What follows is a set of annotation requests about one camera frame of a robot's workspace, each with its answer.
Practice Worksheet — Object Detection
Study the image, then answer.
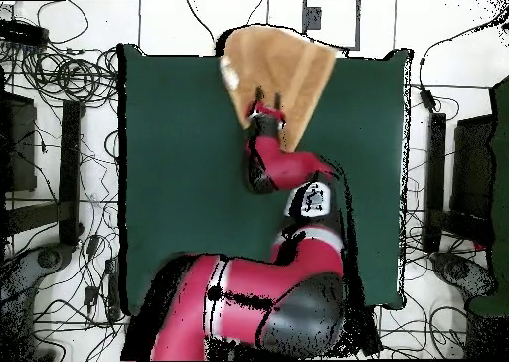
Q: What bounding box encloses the black cable coil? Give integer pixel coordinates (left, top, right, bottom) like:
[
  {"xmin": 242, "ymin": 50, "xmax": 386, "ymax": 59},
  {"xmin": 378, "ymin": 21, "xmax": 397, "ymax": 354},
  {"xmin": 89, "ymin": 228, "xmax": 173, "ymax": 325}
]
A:
[{"xmin": 21, "ymin": 45, "xmax": 119, "ymax": 106}]

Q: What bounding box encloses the green hanging cloth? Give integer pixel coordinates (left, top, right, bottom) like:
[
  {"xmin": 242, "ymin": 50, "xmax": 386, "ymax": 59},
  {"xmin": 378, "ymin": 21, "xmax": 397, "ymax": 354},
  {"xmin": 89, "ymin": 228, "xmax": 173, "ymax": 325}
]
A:
[{"xmin": 468, "ymin": 75, "xmax": 509, "ymax": 317}]

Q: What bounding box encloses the black furniture panel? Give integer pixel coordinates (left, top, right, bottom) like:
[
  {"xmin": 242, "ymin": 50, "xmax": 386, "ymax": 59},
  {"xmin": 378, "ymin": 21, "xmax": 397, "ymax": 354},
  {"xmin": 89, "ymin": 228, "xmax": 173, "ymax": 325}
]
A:
[
  {"xmin": 0, "ymin": 90, "xmax": 38, "ymax": 194},
  {"xmin": 450, "ymin": 114, "xmax": 496, "ymax": 220}
]

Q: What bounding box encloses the black stand bar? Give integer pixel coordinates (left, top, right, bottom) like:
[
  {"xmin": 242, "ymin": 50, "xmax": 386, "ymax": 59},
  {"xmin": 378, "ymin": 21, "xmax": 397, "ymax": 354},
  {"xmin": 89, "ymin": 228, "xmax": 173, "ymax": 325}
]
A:
[
  {"xmin": 58, "ymin": 99, "xmax": 85, "ymax": 247},
  {"xmin": 422, "ymin": 112, "xmax": 447, "ymax": 253}
]

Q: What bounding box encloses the black power strip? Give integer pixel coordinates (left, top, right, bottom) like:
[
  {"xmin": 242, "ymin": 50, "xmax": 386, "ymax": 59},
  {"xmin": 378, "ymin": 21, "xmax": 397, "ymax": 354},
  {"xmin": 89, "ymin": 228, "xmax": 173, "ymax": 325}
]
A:
[
  {"xmin": 0, "ymin": 19, "xmax": 50, "ymax": 47},
  {"xmin": 104, "ymin": 258, "xmax": 122, "ymax": 323}
]

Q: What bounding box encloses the dark green table cloth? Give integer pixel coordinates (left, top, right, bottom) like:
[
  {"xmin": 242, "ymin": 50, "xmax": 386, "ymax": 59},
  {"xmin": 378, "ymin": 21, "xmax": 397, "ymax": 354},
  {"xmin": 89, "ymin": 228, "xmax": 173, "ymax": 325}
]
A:
[{"xmin": 118, "ymin": 44, "xmax": 413, "ymax": 315}]

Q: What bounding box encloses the dark grey block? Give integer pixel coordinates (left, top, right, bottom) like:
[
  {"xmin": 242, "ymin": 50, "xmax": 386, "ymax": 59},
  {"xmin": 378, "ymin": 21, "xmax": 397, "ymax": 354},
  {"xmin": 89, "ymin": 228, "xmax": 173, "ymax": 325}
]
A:
[{"xmin": 305, "ymin": 6, "xmax": 322, "ymax": 31}]

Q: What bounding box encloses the orange terry towel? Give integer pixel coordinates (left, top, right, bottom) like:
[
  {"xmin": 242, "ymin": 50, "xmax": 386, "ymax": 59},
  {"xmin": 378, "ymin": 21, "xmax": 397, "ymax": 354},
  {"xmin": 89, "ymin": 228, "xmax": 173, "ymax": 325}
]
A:
[{"xmin": 218, "ymin": 24, "xmax": 339, "ymax": 154}]

